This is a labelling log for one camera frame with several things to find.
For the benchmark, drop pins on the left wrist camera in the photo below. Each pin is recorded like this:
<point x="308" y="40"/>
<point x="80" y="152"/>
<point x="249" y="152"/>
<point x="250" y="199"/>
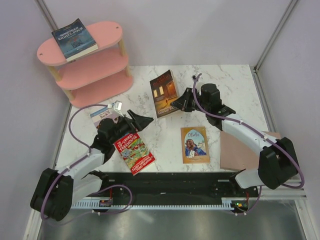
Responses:
<point x="117" y="105"/>

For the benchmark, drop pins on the Edward Tulane brown book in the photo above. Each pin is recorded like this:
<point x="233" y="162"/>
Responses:
<point x="164" y="92"/>

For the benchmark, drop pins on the purple dog book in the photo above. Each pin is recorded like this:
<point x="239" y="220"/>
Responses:
<point x="106" y="112"/>

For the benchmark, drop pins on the red Treehouse book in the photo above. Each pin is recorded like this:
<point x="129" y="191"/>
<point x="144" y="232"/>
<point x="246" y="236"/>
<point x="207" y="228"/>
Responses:
<point x="134" y="152"/>

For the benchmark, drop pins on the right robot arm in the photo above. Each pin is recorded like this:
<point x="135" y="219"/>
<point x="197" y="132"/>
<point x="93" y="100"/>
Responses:
<point x="277" y="161"/>

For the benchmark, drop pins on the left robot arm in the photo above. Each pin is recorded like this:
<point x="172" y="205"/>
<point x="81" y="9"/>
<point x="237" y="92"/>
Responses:
<point x="58" y="189"/>

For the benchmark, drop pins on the Othello orange book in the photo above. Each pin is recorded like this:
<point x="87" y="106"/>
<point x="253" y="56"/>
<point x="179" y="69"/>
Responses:
<point x="194" y="145"/>

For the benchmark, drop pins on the brown file folder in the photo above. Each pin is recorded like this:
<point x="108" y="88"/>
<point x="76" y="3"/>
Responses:
<point x="235" y="155"/>

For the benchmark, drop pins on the white cable duct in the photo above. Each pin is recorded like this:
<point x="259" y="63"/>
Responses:
<point x="158" y="203"/>

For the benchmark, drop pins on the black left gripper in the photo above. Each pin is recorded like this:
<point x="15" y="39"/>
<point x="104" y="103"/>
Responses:
<point x="137" y="123"/>

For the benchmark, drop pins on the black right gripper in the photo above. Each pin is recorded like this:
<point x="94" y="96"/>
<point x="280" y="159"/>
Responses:
<point x="182" y="103"/>

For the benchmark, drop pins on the Nineteen Eighty-Four blue book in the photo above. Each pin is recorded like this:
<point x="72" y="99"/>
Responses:
<point x="74" y="40"/>

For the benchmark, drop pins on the pink three-tier shelf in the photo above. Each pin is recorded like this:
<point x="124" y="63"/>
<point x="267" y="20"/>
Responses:
<point x="94" y="77"/>

